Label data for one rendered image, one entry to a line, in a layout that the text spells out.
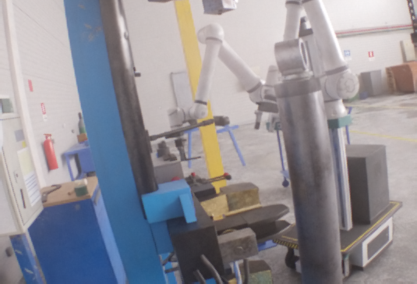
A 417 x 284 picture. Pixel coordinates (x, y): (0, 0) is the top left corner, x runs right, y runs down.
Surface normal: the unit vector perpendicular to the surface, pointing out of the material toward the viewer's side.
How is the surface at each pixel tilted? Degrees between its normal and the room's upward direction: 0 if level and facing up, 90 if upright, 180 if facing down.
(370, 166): 90
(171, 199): 90
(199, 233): 90
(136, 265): 90
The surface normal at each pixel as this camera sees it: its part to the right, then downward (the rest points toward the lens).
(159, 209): 0.19, 0.07
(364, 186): -0.80, 0.22
